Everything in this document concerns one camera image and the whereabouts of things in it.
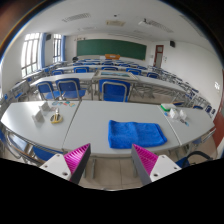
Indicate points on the framed display table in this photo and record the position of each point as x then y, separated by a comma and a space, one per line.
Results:
115, 74

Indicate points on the blue towel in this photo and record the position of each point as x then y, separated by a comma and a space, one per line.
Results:
136, 134

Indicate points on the colourful cards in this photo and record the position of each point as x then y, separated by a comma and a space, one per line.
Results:
63, 104

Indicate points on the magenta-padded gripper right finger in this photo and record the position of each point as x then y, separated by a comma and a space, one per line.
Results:
163, 166

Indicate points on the ceiling air vent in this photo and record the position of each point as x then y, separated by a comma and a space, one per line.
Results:
115, 23

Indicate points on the narrow window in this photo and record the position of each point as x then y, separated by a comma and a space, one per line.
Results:
57, 47

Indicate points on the large window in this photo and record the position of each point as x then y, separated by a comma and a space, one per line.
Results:
30, 55

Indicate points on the orange box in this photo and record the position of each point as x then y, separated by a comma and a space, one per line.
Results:
112, 56

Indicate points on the green chalkboard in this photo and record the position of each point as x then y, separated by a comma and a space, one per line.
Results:
111, 49

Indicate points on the black wall speaker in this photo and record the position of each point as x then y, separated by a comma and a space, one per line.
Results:
48, 37
172, 43

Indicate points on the blue curtain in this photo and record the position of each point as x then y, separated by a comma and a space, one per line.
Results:
43, 50
63, 48

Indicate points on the ceiling projector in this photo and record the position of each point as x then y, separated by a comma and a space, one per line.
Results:
144, 22

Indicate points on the blue chair with black frame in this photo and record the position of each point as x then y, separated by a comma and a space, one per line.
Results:
182, 162

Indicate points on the grey classroom desks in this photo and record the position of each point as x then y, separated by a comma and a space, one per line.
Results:
156, 83

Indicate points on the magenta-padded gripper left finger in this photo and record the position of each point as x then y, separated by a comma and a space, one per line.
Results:
56, 165

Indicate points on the ceiling lights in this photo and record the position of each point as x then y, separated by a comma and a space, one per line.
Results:
76, 16

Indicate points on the red-brown door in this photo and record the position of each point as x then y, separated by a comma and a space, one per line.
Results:
158, 56

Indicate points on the yellow tape roll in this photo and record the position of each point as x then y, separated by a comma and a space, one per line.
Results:
56, 119

